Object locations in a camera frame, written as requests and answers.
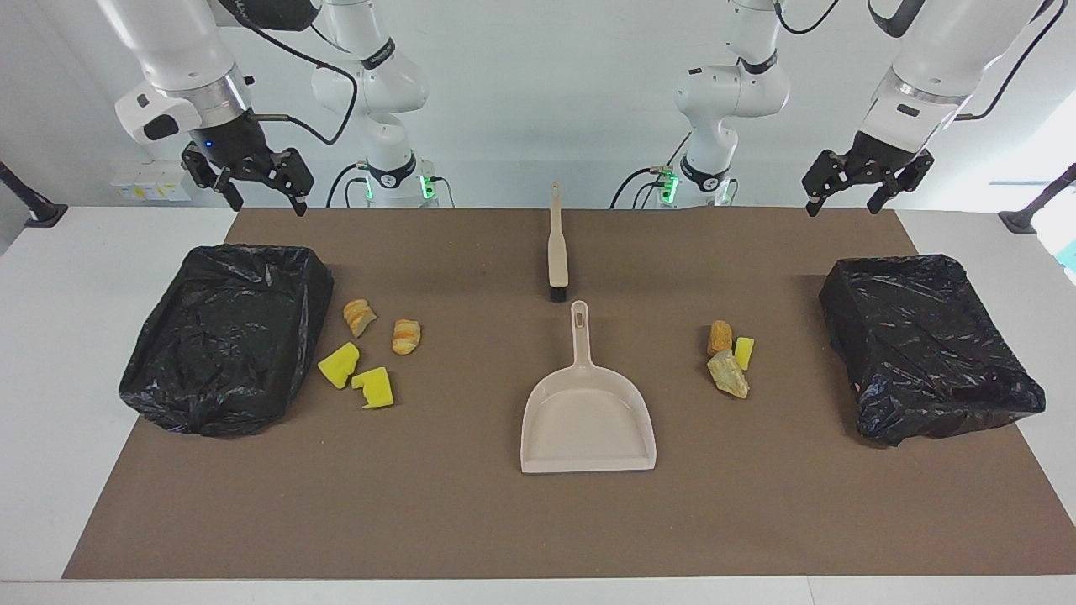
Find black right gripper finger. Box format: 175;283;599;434
252;148;316;218
182;143;245;213

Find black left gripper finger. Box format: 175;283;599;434
803;150;852;218
866;150;936;215

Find pale crusty bread chunk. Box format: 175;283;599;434
706;350;751;400

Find beige hand brush black bristles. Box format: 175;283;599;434
547;183;573;303

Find beige plastic dustpan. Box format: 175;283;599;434
520;300;658;474

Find bin lined with black bag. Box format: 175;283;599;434
119;244;335;438
819;254;1047;447

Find yellow sponge piece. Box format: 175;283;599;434
351;366;395;410
317;341;361;391

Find brown table mat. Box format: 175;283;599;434
61;208;1076;581

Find black base cable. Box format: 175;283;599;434
609;134;692;209
326;162;371;208

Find white wall socket box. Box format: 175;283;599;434
110;160;193;203

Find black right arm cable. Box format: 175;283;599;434
217;0;360;145

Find black camera stand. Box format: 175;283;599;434
0;160;69;229
999;163;1076;234

